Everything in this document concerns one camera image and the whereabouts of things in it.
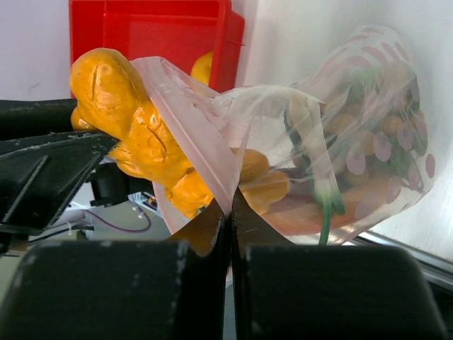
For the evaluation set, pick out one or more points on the red plastic tray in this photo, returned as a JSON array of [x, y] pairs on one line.
[[179, 31]]

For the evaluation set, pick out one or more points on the green scallion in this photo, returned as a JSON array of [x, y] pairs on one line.
[[305, 127]]

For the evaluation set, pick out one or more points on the brown longan bunch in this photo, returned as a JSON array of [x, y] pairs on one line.
[[374, 127]]

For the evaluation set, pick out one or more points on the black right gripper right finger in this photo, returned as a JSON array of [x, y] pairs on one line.
[[288, 291]]

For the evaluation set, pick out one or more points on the clear zip top bag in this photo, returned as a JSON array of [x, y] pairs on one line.
[[237, 140]]

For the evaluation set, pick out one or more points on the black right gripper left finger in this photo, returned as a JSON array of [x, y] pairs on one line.
[[172, 289]]

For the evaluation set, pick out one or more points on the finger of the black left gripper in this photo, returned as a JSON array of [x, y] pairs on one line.
[[40, 175], [21, 119]]

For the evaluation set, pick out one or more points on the yellow ginger root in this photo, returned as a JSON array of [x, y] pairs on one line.
[[111, 97]]

